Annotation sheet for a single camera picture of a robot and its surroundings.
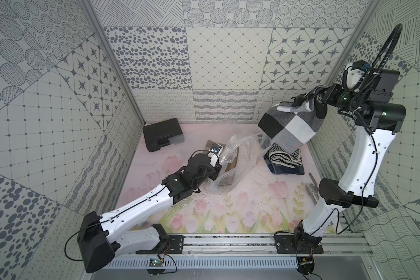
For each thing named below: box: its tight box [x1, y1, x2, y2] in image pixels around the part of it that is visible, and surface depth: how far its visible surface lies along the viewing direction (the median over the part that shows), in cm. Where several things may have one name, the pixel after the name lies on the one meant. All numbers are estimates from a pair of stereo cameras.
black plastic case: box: [142, 117, 185, 153], surface depth 109 cm
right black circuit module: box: [296, 256, 315, 275], surface depth 74 cm
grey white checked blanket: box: [257, 85, 328, 153], surface depth 76 cm
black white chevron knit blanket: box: [268, 141, 303, 169], surface depth 94 cm
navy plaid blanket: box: [263, 151, 306, 175], surface depth 97 cm
